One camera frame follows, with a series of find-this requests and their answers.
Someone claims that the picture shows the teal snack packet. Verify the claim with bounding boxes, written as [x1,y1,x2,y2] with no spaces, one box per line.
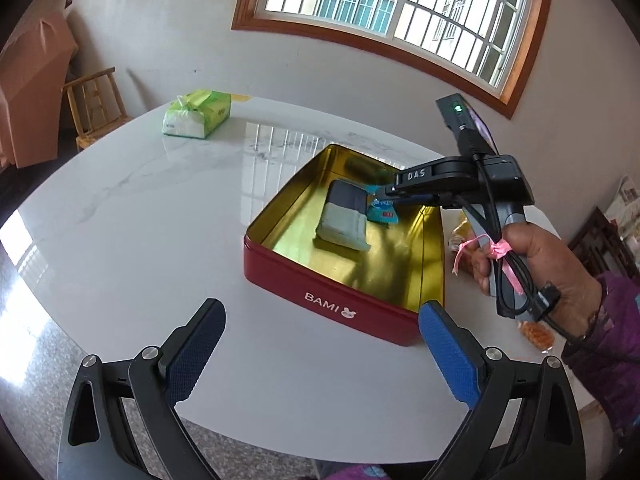
[364,185,399,224]

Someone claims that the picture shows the grey navy snack pack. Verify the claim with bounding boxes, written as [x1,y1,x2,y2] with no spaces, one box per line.
[316,180,370,252]

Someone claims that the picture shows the purple sleeved right forearm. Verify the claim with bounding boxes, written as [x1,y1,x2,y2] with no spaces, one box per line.
[562,273,639,444]

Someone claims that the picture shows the right hand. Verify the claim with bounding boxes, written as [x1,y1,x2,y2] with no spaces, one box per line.
[502,222,603,339]

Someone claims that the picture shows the red gold tin box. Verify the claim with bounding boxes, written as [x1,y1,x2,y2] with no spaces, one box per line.
[243,144,447,347]

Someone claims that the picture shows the dark wooden side table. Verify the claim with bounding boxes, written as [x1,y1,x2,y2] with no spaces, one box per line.
[568,207,639,278]

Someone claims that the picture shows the papers on side table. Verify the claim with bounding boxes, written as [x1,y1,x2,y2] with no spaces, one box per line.
[604,176,640,238]

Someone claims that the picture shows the wooden framed window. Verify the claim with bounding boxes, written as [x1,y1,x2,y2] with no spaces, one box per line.
[232,0,551,118]

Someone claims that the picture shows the green tissue pack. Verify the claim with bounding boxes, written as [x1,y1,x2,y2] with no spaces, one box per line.
[160,89,232,140]

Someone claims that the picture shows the small wooden chair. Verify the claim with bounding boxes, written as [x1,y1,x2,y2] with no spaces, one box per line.
[62,67,132,152]

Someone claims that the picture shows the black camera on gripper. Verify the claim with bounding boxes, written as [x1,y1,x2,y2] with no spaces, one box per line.
[436,93,499,158]

